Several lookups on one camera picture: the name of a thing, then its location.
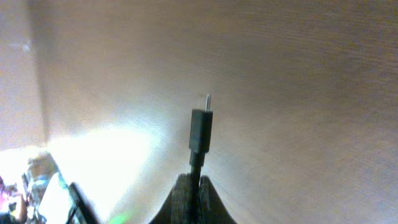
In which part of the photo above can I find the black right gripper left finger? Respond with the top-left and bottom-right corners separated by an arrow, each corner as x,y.
149,174 -> 192,224

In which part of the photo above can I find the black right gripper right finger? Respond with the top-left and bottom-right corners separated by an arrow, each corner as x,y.
198,175 -> 236,224

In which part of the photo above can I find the black USB charging cable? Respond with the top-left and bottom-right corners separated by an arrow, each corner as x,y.
188,94 -> 214,224

